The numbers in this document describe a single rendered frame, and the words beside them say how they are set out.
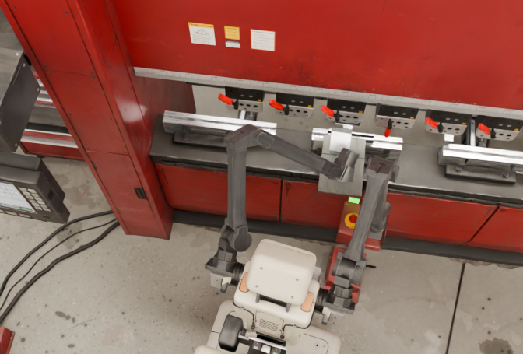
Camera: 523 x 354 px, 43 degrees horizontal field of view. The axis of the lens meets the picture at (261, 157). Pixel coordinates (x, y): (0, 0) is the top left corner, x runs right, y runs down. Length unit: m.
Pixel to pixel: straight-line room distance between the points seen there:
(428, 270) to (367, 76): 1.62
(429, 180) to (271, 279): 1.02
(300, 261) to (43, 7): 1.13
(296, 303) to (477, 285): 1.72
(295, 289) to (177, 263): 1.55
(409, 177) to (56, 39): 1.60
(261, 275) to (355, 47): 0.82
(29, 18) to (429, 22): 1.22
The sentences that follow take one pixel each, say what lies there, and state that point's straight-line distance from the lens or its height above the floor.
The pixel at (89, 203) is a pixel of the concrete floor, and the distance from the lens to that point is 3.93.
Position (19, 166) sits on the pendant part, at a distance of 2.30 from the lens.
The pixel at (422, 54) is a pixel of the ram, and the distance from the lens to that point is 2.31.
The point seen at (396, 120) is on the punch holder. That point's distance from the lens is 2.67.
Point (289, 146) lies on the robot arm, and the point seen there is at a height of 1.41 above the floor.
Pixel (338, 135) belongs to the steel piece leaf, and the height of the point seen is 1.00.
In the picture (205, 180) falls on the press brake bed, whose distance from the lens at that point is 3.14.
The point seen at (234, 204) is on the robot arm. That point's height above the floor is 1.37.
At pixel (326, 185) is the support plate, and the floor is 1.00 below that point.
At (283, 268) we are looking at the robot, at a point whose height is 1.38.
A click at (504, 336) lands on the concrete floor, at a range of 3.80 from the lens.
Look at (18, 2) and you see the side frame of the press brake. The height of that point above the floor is 2.00.
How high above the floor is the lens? 3.52
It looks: 64 degrees down
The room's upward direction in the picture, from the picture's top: 1 degrees counter-clockwise
